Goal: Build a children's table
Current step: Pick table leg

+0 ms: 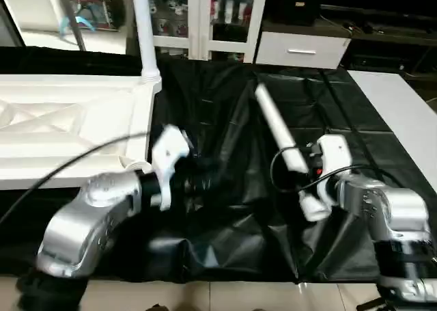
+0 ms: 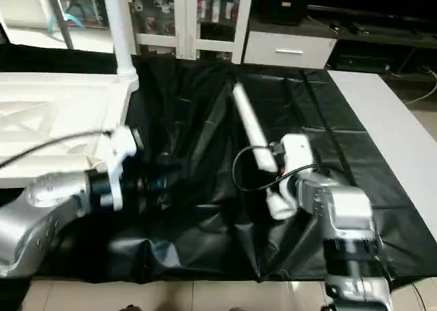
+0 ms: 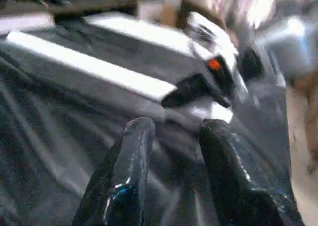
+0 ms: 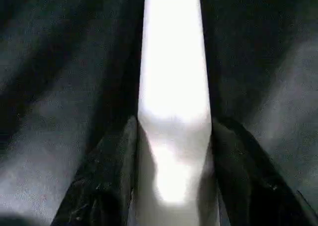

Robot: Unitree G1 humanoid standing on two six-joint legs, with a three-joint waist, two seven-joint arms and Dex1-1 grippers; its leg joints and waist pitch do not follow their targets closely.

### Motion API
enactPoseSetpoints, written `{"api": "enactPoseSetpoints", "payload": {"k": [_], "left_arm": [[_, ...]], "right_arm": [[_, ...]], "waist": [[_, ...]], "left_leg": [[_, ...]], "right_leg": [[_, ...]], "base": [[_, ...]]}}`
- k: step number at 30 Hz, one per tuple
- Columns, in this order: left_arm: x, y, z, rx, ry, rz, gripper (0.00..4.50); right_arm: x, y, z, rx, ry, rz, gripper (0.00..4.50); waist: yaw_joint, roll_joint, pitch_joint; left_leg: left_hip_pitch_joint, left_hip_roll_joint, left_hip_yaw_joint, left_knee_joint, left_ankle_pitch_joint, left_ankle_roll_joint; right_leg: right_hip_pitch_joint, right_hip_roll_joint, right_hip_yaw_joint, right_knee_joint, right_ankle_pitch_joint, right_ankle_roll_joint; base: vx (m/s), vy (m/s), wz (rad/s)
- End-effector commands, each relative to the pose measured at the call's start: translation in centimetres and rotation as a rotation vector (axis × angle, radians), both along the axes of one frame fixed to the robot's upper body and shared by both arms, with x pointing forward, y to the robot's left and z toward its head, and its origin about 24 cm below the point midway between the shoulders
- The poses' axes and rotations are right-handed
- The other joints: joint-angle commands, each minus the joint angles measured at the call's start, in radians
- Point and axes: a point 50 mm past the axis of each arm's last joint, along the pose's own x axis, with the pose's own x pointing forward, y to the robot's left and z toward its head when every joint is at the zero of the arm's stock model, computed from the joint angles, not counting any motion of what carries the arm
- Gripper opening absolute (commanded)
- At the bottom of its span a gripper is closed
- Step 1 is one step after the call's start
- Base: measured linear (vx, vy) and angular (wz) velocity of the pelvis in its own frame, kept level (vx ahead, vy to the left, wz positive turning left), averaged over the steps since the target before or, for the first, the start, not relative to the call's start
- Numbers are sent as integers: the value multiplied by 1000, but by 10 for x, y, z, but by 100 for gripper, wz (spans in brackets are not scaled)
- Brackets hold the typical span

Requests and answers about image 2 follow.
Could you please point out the white plastic table leg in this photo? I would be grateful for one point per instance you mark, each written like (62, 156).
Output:
(249, 123)
(119, 24)

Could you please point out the white plastic table top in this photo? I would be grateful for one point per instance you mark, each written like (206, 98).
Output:
(54, 119)

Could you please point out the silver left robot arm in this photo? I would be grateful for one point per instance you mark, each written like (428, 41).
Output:
(41, 215)

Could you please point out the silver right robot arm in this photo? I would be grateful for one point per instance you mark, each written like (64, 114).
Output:
(348, 222)

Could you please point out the black mat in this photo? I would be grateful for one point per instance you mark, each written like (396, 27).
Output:
(205, 222)

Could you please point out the white drawer unit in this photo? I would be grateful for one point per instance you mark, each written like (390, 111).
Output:
(290, 50)

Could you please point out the white flat panel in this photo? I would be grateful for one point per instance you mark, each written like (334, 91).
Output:
(396, 133)

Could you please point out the black box yellow label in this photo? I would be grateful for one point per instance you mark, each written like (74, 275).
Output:
(283, 3)

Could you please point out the white glass-door cabinet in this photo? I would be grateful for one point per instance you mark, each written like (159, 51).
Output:
(205, 17)

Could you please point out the dark storage box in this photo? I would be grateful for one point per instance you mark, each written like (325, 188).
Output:
(85, 10)

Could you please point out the light blue metal frame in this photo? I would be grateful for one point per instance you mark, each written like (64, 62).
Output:
(58, 14)

